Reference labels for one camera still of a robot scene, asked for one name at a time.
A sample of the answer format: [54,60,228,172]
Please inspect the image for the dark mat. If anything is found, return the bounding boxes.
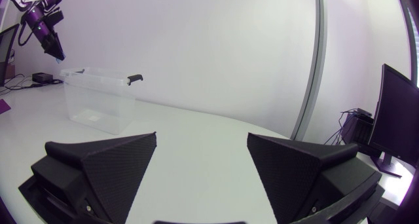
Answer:
[0,98,12,115]

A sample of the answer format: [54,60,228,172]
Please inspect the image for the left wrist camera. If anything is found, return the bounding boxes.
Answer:
[43,9,65,27]

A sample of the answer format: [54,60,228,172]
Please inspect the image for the dark screen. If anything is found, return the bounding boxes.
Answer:
[0,23,20,88]
[367,63,419,179]

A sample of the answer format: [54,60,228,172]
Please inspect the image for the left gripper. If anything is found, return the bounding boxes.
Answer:
[31,17,66,62]

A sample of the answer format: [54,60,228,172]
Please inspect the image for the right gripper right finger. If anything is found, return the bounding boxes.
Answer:
[247,132,383,224]

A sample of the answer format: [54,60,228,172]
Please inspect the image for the black cable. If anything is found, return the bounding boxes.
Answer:
[0,73,64,96]

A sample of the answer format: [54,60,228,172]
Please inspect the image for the black power brick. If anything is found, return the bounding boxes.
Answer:
[31,71,54,85]

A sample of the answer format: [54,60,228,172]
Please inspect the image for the clear plastic container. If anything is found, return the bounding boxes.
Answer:
[60,66,144,136]

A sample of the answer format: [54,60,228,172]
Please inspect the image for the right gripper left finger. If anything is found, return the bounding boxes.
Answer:
[31,131,158,224]

